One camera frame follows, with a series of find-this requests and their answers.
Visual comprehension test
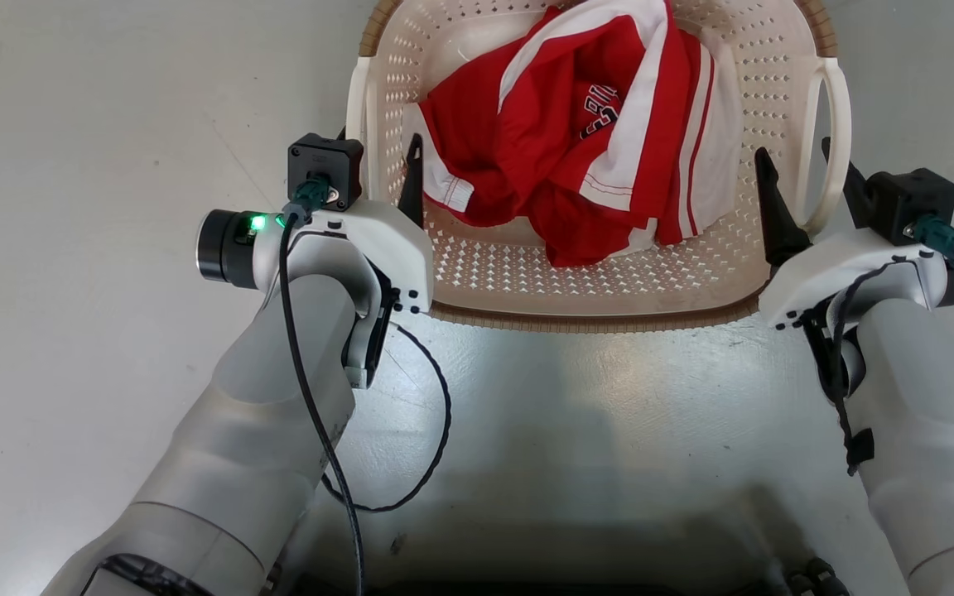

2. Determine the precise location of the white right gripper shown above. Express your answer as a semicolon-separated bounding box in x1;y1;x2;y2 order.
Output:
754;137;951;332

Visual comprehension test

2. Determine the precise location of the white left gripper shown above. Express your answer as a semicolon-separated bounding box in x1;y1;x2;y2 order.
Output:
283;124;436;316

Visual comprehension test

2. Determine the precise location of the cream plastic laundry basket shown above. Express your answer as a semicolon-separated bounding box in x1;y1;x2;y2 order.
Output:
344;0;853;334

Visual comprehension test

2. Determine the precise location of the red and white jersey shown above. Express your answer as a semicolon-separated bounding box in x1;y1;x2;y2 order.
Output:
402;0;745;269

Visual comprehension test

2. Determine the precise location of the black left camera cable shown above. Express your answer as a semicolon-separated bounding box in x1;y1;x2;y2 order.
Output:
277;178;365;596

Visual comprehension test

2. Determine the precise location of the thin black looping cable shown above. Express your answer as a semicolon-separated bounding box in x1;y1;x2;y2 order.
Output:
319;321;454;513

